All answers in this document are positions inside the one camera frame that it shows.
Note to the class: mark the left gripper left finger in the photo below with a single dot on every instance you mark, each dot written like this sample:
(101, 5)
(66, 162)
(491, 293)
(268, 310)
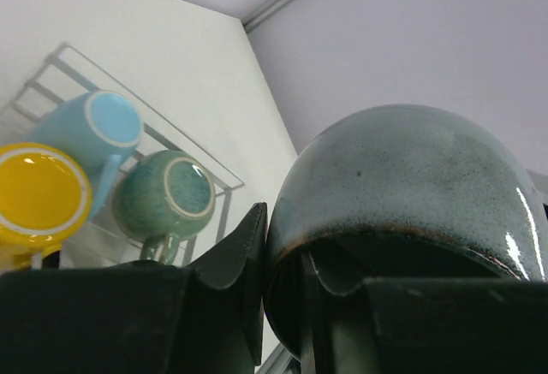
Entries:
(141, 317)

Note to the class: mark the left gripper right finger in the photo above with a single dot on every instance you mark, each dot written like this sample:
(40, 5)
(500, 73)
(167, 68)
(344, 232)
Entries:
(352, 323)

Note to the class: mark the teal speckled ceramic mug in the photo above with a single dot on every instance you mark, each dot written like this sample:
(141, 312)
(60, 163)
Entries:
(166, 198)

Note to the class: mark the dark grey glazed mug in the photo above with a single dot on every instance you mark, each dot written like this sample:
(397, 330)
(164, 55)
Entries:
(401, 190)

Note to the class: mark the yellow enamel mug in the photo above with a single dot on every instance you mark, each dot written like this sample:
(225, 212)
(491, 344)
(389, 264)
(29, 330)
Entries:
(45, 198)

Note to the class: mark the light blue mug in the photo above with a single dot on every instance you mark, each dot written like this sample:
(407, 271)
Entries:
(100, 130)

